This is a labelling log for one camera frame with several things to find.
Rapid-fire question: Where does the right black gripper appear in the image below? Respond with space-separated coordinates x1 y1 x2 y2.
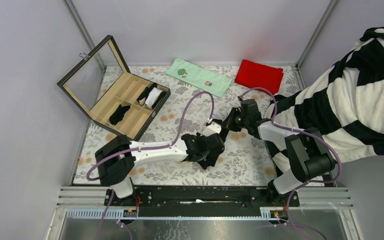
220 107 250 132

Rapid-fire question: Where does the black garment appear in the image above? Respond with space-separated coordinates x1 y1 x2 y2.
198 119 229 170

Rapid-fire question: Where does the black underwear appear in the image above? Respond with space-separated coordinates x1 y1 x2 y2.
109 104 131 126

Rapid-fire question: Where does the black wooden compartment box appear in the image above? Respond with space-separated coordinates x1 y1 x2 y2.
57 35 171 141

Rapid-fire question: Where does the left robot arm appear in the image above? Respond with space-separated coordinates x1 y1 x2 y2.
95 133 225 206

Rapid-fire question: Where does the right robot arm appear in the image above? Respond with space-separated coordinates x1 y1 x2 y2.
222 99 337 206

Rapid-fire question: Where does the red folded cloth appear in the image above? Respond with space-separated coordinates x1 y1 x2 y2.
234 59 284 95

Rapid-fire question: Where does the light green printed cloth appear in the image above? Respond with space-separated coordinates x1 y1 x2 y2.
166 58 232 97

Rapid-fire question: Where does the white rolled cloth in box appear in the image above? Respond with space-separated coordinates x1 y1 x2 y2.
144 87 163 109

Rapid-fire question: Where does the black rolled sock in box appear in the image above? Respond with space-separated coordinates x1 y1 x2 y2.
136 83 157 106

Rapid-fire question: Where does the black white checkered blanket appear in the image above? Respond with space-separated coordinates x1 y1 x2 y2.
263 26 384 163

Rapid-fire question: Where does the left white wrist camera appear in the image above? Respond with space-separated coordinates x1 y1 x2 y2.
201 121 222 137

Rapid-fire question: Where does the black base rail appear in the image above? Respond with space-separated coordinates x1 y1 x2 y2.
104 185 300 217

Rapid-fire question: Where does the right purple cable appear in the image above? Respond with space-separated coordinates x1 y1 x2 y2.
237 86 344 240

